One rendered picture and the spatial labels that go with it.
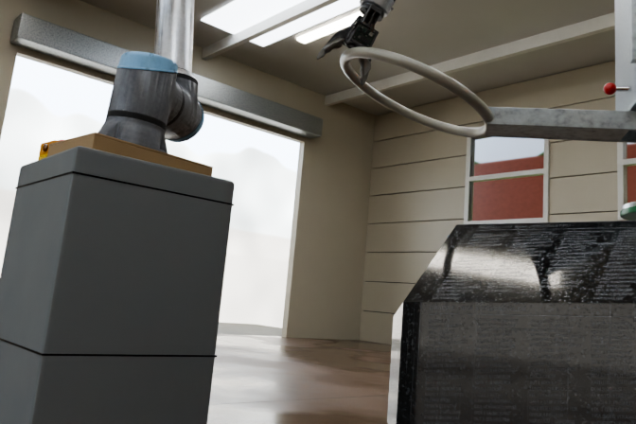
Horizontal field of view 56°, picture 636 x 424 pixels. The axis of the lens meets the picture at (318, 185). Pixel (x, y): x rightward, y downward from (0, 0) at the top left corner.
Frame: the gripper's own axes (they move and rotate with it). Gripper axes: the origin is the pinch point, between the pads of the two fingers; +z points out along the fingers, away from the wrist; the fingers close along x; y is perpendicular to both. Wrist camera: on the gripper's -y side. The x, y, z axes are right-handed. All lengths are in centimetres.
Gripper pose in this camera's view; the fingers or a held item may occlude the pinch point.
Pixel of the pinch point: (339, 73)
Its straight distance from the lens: 173.5
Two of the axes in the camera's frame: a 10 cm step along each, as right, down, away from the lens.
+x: 8.6, 4.6, 2.2
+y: 2.3, 0.3, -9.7
